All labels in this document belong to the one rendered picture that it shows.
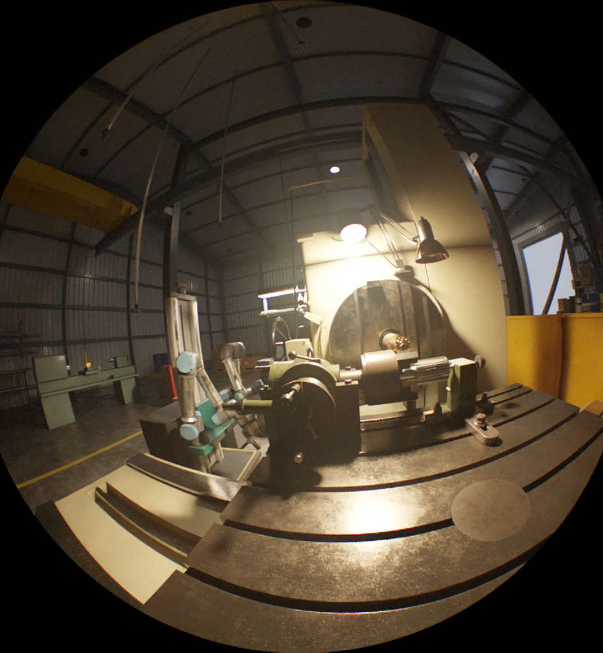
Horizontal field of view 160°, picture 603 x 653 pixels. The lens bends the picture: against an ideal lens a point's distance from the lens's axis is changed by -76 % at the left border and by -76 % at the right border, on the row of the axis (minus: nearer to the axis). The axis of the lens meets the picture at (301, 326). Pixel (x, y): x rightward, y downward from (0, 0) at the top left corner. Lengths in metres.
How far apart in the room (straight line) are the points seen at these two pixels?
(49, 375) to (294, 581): 5.40
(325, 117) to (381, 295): 8.48
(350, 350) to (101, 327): 9.95
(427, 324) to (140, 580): 1.50
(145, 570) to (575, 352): 3.07
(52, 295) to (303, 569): 9.74
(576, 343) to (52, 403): 7.64
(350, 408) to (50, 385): 5.53
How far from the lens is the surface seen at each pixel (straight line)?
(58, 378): 5.58
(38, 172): 7.75
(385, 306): 0.98
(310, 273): 1.12
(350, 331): 0.97
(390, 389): 0.70
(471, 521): 0.54
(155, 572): 0.92
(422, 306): 1.04
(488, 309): 1.36
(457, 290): 1.25
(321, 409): 0.61
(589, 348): 2.50
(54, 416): 5.59
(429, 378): 0.79
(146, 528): 1.08
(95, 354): 10.09
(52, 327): 9.55
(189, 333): 1.82
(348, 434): 0.73
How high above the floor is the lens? 1.41
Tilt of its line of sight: 1 degrees up
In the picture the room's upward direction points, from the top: 7 degrees counter-clockwise
